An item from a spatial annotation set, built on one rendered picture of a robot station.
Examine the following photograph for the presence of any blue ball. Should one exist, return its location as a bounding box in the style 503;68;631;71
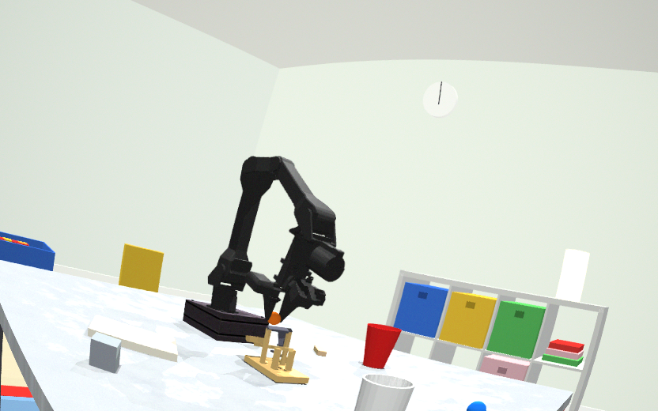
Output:
467;401;486;411

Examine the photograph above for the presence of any orange ball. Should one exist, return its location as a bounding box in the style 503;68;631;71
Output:
268;312;281;325

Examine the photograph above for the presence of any cream flat rectangular panel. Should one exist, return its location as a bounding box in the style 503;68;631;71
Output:
88;315;178;363

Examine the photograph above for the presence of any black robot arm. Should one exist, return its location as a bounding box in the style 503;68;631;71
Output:
206;156;345;314

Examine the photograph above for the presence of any white mug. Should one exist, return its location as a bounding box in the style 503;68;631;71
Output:
354;373;415;411

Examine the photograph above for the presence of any red plastic cup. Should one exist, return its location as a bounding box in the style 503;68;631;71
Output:
363;323;402;368

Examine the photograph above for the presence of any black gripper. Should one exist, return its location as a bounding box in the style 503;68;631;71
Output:
244;257;312;322

